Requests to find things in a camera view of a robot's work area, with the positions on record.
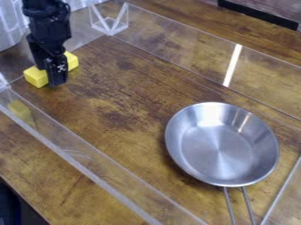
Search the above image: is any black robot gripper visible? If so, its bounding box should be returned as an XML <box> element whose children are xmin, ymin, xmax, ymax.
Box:
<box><xmin>23</xmin><ymin>0</ymin><xmax>73</xmax><ymax>86</ymax></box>

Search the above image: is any yellow butter block toy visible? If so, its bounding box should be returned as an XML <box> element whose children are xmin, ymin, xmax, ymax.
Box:
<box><xmin>25</xmin><ymin>52</ymin><xmax>79</xmax><ymax>88</ymax></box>

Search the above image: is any silver metal pan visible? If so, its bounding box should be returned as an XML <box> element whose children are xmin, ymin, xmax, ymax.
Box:
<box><xmin>164</xmin><ymin>101</ymin><xmax>281</xmax><ymax>225</ymax></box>

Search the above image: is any white patterned curtain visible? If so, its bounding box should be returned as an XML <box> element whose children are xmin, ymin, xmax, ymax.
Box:
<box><xmin>0</xmin><ymin>0</ymin><xmax>109</xmax><ymax>52</ymax></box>

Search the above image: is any clear acrylic enclosure wall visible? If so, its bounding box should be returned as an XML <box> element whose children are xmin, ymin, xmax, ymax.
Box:
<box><xmin>0</xmin><ymin>0</ymin><xmax>301</xmax><ymax>225</ymax></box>

